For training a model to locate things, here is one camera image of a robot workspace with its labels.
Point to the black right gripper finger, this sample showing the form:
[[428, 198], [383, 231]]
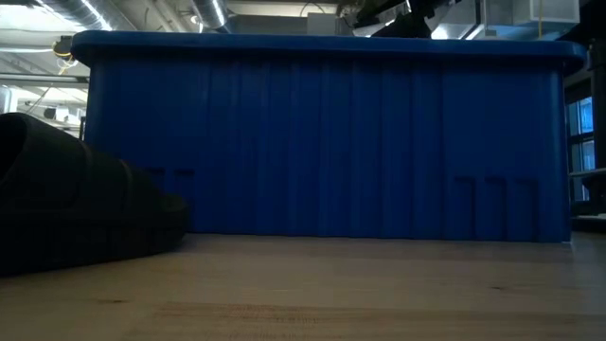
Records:
[[402, 28]]

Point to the black rubber slide sandal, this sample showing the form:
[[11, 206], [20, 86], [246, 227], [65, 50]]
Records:
[[71, 213]]

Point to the black pole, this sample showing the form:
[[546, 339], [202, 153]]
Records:
[[597, 104]]

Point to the grey ceiling unit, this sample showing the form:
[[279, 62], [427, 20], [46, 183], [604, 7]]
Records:
[[322, 23]]

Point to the blue plastic bin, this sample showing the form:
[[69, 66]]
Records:
[[331, 142]]

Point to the silver ventilation duct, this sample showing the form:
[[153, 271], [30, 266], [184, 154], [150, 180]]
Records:
[[210, 12], [76, 12]]

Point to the black desk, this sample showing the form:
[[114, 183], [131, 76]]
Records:
[[592, 208]]

